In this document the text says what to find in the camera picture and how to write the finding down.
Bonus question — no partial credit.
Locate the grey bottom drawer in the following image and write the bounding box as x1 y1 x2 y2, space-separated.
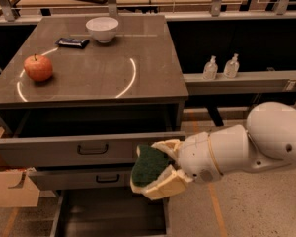
50 187 171 237

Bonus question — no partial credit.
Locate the red apple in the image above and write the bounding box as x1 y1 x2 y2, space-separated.
24 54 53 82

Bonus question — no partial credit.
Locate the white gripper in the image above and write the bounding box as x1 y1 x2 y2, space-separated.
134 132 222 200

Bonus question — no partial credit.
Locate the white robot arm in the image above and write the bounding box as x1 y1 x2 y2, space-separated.
130 102 296 200

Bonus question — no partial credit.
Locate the left clear pump bottle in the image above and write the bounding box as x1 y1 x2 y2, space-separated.
203 55 218 80

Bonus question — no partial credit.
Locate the dark snack bar wrapper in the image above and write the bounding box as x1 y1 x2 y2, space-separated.
56 38 90 49

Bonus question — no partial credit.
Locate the grey top drawer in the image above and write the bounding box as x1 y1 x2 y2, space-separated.
0 110 185 168

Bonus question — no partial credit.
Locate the white bowl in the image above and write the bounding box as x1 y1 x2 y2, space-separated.
86 17 119 43

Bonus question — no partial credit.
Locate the grey metal shelf rail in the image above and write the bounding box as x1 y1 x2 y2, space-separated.
184 70 296 96

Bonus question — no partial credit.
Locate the grey drawer cabinet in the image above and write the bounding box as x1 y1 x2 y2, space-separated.
0 14 189 237

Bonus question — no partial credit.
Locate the wooden background workbench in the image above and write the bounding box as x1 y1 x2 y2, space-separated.
17 0 247 12

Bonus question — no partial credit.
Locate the green yellow sponge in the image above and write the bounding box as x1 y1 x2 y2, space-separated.
130 145 171 194

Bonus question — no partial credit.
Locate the right clear pump bottle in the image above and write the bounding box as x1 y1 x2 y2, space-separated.
223 53 239 78

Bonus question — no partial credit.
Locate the clear pump bottle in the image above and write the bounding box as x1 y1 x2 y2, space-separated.
203 55 218 80
223 53 239 78

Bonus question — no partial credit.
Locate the grey drawer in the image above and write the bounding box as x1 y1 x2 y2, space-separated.
29 163 134 191
50 187 171 237
0 110 185 168

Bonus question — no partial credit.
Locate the grey middle drawer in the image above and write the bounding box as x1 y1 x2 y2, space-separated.
29 163 134 191

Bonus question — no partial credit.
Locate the cardboard box left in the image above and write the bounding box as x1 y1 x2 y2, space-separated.
0 127 39 207

